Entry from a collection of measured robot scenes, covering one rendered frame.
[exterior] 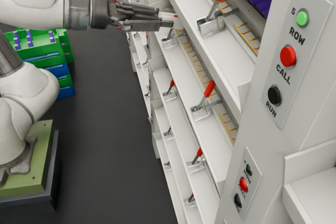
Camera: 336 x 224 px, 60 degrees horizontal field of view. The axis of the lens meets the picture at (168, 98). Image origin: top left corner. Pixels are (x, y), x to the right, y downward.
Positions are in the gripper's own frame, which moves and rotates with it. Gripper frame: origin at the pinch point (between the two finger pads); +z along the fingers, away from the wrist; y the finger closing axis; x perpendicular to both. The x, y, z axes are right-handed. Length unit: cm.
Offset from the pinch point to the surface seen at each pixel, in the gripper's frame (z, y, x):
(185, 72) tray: 2.2, 12.6, -6.9
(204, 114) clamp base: 1.6, 27.6, -6.3
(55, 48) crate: -30, -73, -58
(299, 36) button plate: -9, 50, 24
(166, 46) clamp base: 0.2, 1.0, -7.0
